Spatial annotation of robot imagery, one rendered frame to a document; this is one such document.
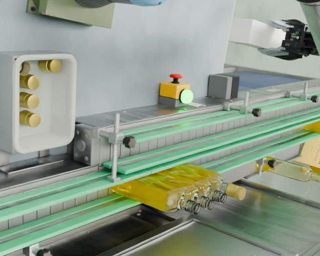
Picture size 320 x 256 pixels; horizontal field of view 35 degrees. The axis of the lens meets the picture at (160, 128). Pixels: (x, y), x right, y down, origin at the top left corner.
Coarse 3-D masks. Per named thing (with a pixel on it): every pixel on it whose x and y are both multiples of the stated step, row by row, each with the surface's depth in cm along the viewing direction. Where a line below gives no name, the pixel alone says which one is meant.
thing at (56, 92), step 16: (16, 64) 108; (32, 64) 120; (64, 64) 122; (16, 80) 109; (48, 80) 125; (64, 80) 123; (16, 96) 110; (48, 96) 126; (64, 96) 124; (16, 112) 111; (48, 112) 127; (64, 112) 125; (16, 128) 112; (32, 128) 124; (48, 128) 128; (64, 128) 126; (16, 144) 113; (32, 144) 118; (48, 144) 120; (64, 144) 124
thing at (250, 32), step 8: (232, 24) 131; (240, 24) 130; (248, 24) 128; (256, 24) 129; (264, 24) 133; (232, 32) 131; (240, 32) 130; (248, 32) 128; (256, 32) 130; (264, 32) 134; (272, 32) 137; (280, 32) 141; (232, 40) 131; (240, 40) 130; (248, 40) 128; (256, 40) 131; (264, 40) 134; (272, 40) 138; (280, 40) 142
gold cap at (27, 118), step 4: (20, 112) 120; (24, 112) 120; (28, 112) 119; (32, 112) 119; (20, 116) 119; (24, 116) 119; (28, 116) 118; (32, 116) 118; (36, 116) 119; (20, 120) 120; (24, 120) 119; (28, 120) 118; (32, 120) 118; (36, 120) 119; (40, 120) 120; (24, 124) 120; (28, 124) 118; (32, 124) 118; (36, 124) 119
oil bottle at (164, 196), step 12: (132, 180) 129; (144, 180) 128; (156, 180) 129; (120, 192) 132; (132, 192) 129; (144, 192) 126; (156, 192) 124; (168, 192) 122; (180, 192) 123; (156, 204) 124; (168, 204) 122
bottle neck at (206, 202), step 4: (196, 196) 126; (200, 196) 126; (204, 196) 126; (196, 200) 126; (200, 200) 125; (204, 200) 124; (208, 200) 124; (212, 200) 124; (204, 204) 124; (208, 204) 123; (212, 204) 125; (204, 208) 125; (208, 208) 124
